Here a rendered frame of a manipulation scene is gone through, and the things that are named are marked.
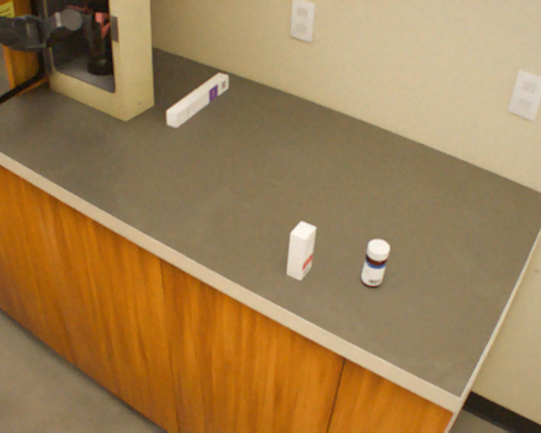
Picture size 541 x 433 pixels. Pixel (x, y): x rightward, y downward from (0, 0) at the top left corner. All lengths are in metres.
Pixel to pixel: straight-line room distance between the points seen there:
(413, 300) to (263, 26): 0.95
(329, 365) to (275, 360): 0.14
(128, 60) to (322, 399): 0.93
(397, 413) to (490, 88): 0.80
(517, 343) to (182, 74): 1.30
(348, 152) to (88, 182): 0.63
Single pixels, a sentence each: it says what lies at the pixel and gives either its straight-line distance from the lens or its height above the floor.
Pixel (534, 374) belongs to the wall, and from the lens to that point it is 2.04.
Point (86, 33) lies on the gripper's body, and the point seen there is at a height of 1.16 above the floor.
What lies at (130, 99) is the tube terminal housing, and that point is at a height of 1.00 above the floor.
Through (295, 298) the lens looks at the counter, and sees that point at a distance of 1.16.
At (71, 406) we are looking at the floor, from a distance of 2.18.
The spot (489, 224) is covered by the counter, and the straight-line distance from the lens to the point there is 1.44.
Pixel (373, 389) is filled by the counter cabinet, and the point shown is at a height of 0.81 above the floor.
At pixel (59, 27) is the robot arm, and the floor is 1.23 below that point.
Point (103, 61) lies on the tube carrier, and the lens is 1.72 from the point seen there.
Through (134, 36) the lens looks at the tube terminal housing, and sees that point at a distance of 1.59.
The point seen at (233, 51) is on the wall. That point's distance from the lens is 1.91.
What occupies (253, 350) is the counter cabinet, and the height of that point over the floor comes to 0.74.
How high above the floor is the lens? 1.78
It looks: 39 degrees down
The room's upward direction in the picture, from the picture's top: 4 degrees clockwise
